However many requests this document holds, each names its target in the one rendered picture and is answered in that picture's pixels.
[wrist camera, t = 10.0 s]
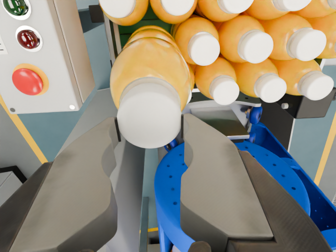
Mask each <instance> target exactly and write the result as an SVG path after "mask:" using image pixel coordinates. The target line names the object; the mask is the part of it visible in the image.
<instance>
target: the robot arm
mask: <svg viewBox="0 0 336 252"><path fill-rule="evenodd" d="M181 139H183V140H184V163H185V164H186V165H187V167H188V169H187V170H186V171H185V172H184V173H183V174H182V176H181V186H180V227H181V229H182V231H183V232H184V233H185V234H186V235H188V236H189V237H190V238H192V239H193V240H194V241H195V242H193V243H192V244H191V245H190V247H189V249H188V251H187V252H333V250H332V249H331V247H330V245H329V244H328V242H327V240H326V239H325V237H324V236H323V234H322V233H321V231H320V230H319V228H318V227H317V226H316V224H315V223H314V221H313V220H312V219H311V218H310V216H309V215H308V214H307V213H306V211H305V210H304V209H303V208H302V207H301V205H300V204H299V203H298V202H297V201H296V200H295V199H294V198H293V197H292V196H291V195H290V194H289V193H288V192H287V191H286V190H285V189H284V188H283V187H282V186H281V185H280V184H279V183H278V182H277V181H276V180H275V179H274V178H273V177H272V175H271V174H270V173H269V172H268V171H267V170H266V169H265V168H264V167H263V166H262V165H261V164H260V163H259V162H258V161H257V160H256V159H255V158H254V157H253V156H252V155H251V154H250V153H249V152H248V151H247V150H245V151H241V150H240V149H239V148H238V147H237V146H236V145H235V144H234V143H233V142H232V141H231V140H230V139H229V138H227V137H226V136H225V135H224V134H222V133H221V132H219V131H218V130H216V129H215V128H213V127H212V126H210V125H208V124H207V123H205V122H204V121H202V120H200V119H199V118H197V117H196V116H194V115H192V114H191V113H185V114H181ZM119 142H121V132H120V130H119V125H118V119H117V117H108V118H106V119H105V120H103V121H102V122H100V123H99V124H97V125H96V126H94V127H93V128H91V129H90V130H88V131H87V132H85V133H84V134H83V135H81V136H80V137H78V138H77V139H76V140H74V141H73V142H72V143H71V144H69V145H68V146H67V147H66V148H65V149H64V150H63V151H62V152H61V153H60V154H59V155H58V156H57V157H56V158H55V159H54V160H53V161H51V162H44V163H43V164H42V165H41V166H40V167H39V168H38V169H37V170H36V171H35V172H34V173H33V174H32V175H31V176H30V177H29V178H28V179H27V180H26V181H25V182H24V183H23V184H22V185H21V186H20V187H19V188H18V189H17V190H16V191H15V192H14V193H13V194H12V195H11V196H10V197H9V198H8V199H7V200H6V201H5V202H4V203H3V204H2V205H1V206H0V252H97V251H98V250H99V249H100V248H101V247H103V246H104V245H105V244H106V243H107V242H109V241H110V240H111V239H112V238H113V237H114V236H115V234H116V232H117V229H118V206H117V202H116V198H115V194H114V190H113V186H112V182H111V179H110V176H111V174H112V172H113V170H114V169H115V168H116V166H117V163H116V158H115V153H114V149H115V147H116V146H117V145H118V143H119Z"/></svg>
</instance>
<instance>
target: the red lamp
mask: <svg viewBox="0 0 336 252"><path fill-rule="evenodd" d="M16 39H17V41H18V43H19V44H20V45H21V46H22V47H23V48H25V49H28V50H33V49H36V48H37V47H38V45H39V39H38V37H37V35H36V34H35V33H34V32H32V31H31V30H29V29H22V30H20V31H19V32H18V33H17V35H16Z"/></svg>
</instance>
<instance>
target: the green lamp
mask: <svg viewBox="0 0 336 252"><path fill-rule="evenodd" d="M2 4H3V6H4V8H5V10H6V11H7V12H8V13H10V14H11V15H13V16H17V17H21V16H24V15H25V14H26V12H27V5H26V2H25V1H24V0H2Z"/></svg>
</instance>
